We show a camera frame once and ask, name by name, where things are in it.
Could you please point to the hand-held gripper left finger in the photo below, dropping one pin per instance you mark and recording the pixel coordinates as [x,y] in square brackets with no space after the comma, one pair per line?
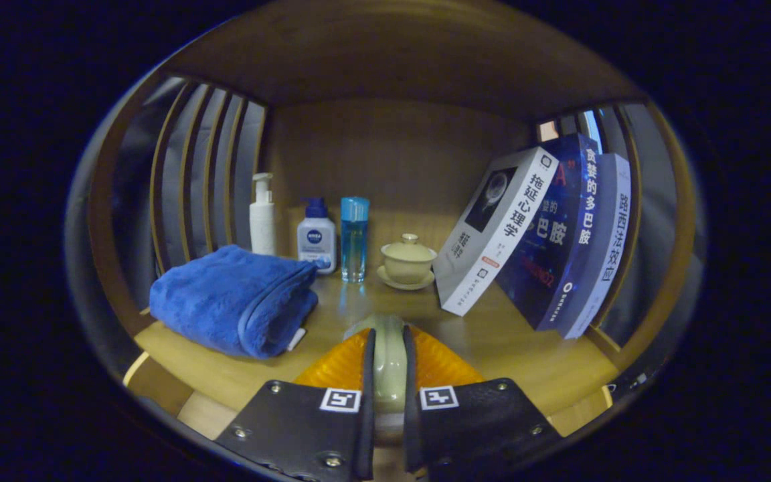
[305,428]

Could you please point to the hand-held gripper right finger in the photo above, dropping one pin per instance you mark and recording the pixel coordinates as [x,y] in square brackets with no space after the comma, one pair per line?
[472,422]

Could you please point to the pale green ceramic piece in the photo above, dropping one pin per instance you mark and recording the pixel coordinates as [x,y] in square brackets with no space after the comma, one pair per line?
[389,361]

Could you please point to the wooden countertop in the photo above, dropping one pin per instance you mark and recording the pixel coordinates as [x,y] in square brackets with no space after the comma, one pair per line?
[492,341]

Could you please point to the wooden cabinet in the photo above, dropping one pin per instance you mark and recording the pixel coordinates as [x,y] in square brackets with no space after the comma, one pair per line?
[392,154]

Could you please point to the folded blue towel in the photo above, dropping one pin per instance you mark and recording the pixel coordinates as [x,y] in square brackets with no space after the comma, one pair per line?
[225,301]

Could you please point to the beige lidded tea cup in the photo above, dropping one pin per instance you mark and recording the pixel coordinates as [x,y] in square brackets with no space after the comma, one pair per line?
[407,264]

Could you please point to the white bottle with blue cap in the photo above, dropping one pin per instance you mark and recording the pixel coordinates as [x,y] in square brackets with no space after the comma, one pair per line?
[315,244]

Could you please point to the dark blue book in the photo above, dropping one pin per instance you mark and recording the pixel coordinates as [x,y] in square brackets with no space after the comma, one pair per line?
[553,254]

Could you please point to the white book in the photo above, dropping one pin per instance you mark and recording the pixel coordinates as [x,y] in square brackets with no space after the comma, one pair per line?
[492,234]

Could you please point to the clear blue bottle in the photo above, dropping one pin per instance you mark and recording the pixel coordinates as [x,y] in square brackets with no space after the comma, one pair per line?
[354,244]

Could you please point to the white pump bottle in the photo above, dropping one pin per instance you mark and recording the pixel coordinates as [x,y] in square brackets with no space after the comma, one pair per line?
[263,224]

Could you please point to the light blue book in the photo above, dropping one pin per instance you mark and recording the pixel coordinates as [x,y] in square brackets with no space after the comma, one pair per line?
[606,254]

